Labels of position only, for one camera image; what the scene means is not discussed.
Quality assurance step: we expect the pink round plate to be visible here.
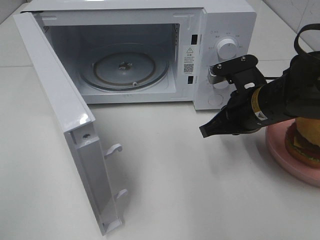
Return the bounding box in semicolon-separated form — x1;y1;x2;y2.
265;119;320;188

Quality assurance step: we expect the white microwave oven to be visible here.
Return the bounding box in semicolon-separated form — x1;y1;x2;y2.
15;0;257;110

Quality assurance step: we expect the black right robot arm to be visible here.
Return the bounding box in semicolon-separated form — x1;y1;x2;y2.
199;51;320;138

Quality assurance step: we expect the white microwave door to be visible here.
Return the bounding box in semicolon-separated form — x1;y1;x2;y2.
13;12;128;235

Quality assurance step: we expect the glass microwave turntable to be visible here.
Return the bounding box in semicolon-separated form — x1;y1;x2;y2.
79;43;170;92

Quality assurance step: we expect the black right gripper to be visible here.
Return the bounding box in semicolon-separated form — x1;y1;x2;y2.
199;87;261;138

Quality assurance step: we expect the burger with sesame-free bun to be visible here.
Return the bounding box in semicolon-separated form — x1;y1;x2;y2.
284;117;320;169

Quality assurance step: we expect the round white door button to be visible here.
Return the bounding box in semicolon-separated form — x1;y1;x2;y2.
208;94;224;107

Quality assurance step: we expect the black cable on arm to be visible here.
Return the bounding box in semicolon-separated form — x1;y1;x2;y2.
293;23;320;58

